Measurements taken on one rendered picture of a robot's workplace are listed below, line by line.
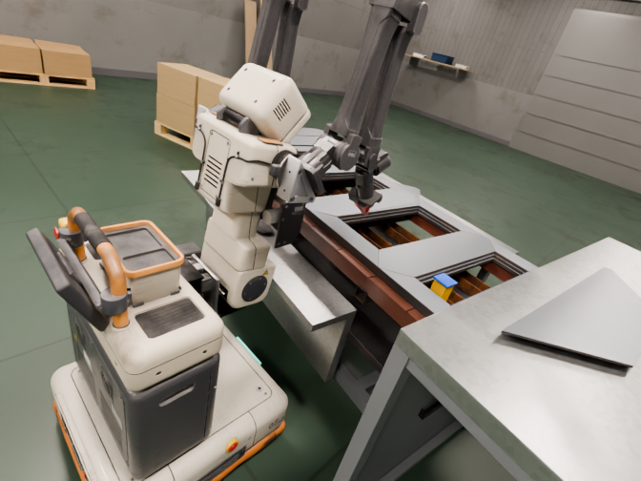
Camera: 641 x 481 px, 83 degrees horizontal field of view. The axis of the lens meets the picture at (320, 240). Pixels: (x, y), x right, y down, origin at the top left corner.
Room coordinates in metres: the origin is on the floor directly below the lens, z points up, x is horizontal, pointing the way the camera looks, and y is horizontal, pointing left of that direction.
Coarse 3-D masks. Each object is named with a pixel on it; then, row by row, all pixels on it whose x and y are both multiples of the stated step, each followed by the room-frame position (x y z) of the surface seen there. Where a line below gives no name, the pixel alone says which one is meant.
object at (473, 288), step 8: (328, 192) 2.10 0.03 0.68; (336, 192) 2.05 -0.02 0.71; (344, 192) 2.10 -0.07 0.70; (384, 224) 1.75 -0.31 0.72; (392, 224) 1.80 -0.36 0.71; (384, 232) 1.73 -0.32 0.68; (392, 232) 1.70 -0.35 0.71; (400, 232) 1.76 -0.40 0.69; (408, 232) 1.72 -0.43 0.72; (400, 240) 1.66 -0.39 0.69; (408, 240) 1.62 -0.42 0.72; (416, 240) 1.68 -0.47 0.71; (464, 272) 1.46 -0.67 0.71; (456, 280) 1.40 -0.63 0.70; (464, 280) 1.38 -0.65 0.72; (472, 280) 1.43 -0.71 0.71; (464, 288) 1.37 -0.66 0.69; (472, 288) 1.34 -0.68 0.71; (480, 288) 1.39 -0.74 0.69
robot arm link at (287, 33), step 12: (288, 0) 1.39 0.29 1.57; (300, 0) 1.32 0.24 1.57; (288, 12) 1.33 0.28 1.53; (300, 12) 1.36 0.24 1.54; (288, 24) 1.33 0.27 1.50; (288, 36) 1.34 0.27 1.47; (276, 48) 1.35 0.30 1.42; (288, 48) 1.34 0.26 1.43; (276, 60) 1.34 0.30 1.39; (288, 60) 1.35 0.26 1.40; (276, 72) 1.34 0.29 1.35; (288, 72) 1.35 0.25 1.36
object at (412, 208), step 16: (336, 176) 1.96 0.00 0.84; (352, 176) 2.05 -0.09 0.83; (384, 208) 1.63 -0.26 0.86; (400, 208) 1.68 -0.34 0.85; (416, 208) 1.77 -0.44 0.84; (320, 224) 1.33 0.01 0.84; (448, 224) 1.64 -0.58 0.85; (336, 240) 1.25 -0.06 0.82; (480, 256) 1.38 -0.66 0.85; (496, 256) 1.44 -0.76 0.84; (432, 272) 1.15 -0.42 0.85; (448, 272) 1.22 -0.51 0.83; (512, 272) 1.37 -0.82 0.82; (400, 288) 1.00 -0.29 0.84; (416, 304) 0.95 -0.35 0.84
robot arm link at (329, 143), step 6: (324, 138) 0.99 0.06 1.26; (330, 138) 0.99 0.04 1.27; (336, 138) 0.98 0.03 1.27; (342, 138) 0.99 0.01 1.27; (318, 144) 0.96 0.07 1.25; (324, 144) 0.96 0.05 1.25; (330, 144) 0.95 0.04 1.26; (336, 144) 0.96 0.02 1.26; (324, 150) 0.94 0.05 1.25; (330, 150) 0.94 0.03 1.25; (330, 156) 0.94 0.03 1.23
